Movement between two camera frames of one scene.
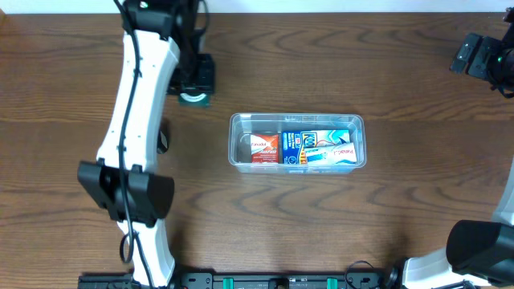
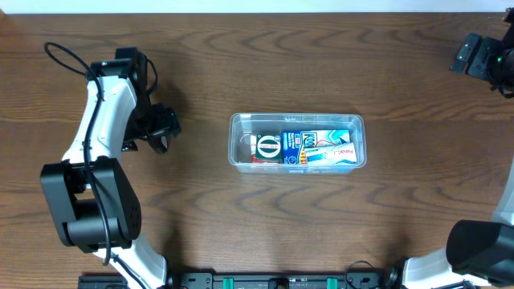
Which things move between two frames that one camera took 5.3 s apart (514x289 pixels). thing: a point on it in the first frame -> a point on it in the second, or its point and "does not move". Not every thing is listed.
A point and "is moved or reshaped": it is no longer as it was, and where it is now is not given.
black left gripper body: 197,91 -> 161,131
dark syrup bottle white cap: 163,138 does not move
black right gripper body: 463,53 does not move
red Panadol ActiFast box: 264,148 is moved or reshaped
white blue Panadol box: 342,154 does not move
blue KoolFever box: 295,142 does not move
